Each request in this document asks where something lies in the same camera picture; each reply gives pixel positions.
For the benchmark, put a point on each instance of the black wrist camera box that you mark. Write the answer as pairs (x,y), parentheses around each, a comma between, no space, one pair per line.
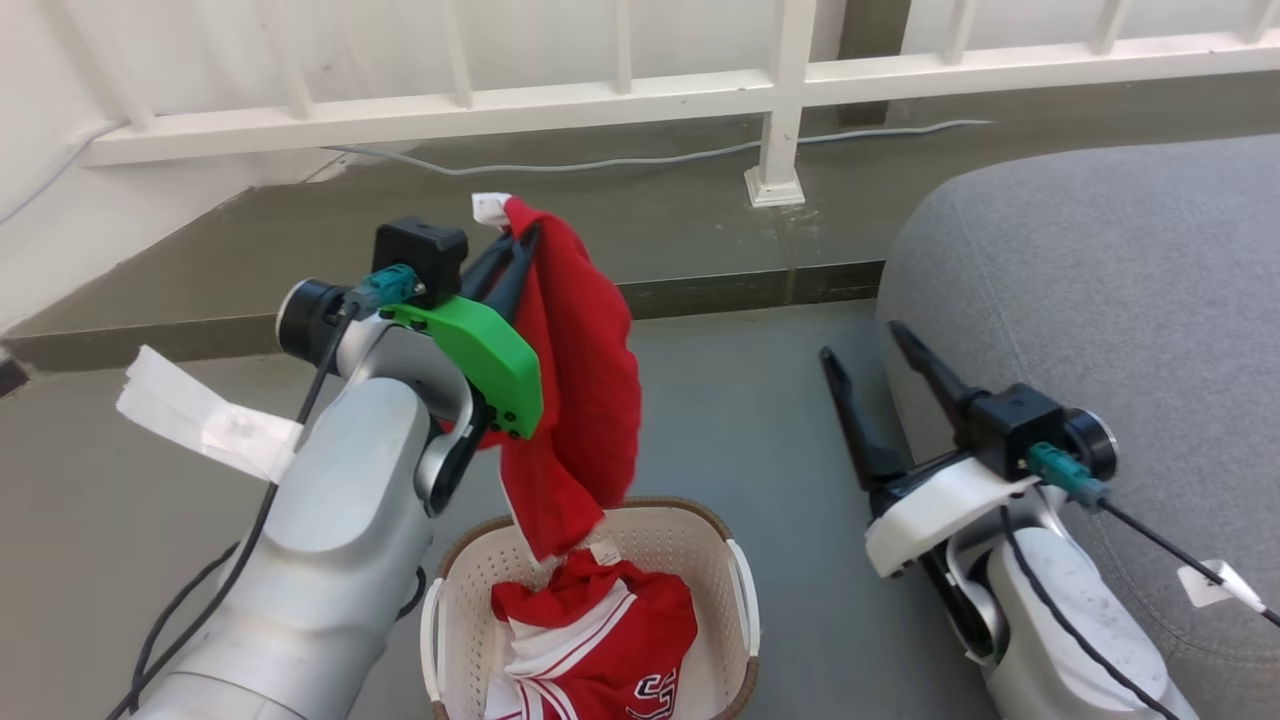
(1012,430)
(420,255)

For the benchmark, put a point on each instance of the red and white jersey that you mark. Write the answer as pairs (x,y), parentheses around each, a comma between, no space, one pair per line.
(600,635)

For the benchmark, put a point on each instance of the white railing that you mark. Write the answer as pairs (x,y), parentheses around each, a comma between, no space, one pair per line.
(600,100)

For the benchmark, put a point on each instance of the teal camera connector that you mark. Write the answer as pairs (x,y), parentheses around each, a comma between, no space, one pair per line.
(385,287)
(1062,472)

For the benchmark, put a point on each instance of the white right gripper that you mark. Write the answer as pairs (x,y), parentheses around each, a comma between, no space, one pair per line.
(935,510)

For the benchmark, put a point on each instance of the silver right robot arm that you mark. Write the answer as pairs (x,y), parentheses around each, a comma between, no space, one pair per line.
(1060,620)

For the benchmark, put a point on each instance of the teal left camera connector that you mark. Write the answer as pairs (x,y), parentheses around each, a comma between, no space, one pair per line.
(385,287)

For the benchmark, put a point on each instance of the white perforated laundry basket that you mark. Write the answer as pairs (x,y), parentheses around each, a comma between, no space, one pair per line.
(690,540)

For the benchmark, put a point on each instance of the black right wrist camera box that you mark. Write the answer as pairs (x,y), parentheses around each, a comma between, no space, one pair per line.
(1012,430)

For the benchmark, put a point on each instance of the grey fabric sofa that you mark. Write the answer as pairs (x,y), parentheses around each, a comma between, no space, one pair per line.
(1130,300)

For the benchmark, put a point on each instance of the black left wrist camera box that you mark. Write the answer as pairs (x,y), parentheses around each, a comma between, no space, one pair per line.
(420,255)

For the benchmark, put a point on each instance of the teal right camera connector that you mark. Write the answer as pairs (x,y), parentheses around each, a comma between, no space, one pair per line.
(1062,472)

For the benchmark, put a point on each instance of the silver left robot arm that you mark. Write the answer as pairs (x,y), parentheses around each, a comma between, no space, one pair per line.
(330,530)

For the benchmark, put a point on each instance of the plain red garment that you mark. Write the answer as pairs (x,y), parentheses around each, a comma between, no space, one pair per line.
(580,380)

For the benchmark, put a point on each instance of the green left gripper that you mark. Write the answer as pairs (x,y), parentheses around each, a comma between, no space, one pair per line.
(490,355)

